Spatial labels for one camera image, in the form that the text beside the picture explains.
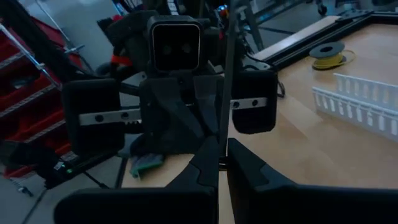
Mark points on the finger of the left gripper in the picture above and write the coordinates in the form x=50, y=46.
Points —
x=168, y=124
x=209, y=99

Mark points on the black aluminium table frame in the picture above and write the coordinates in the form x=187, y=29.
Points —
x=311, y=40

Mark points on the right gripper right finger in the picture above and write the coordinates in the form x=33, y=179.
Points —
x=280, y=205

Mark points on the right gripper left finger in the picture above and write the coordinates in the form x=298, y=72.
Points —
x=186, y=205

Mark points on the small black electronics box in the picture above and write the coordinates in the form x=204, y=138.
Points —
x=71, y=169

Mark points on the red bin shelf rack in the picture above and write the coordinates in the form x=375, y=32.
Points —
x=28, y=102

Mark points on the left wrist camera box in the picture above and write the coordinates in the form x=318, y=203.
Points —
x=175, y=45

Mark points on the grey green glove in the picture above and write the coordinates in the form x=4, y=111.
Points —
x=146, y=165

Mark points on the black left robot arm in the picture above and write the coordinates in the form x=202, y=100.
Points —
x=130, y=34

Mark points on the black zip tie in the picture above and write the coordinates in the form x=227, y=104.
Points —
x=229, y=62

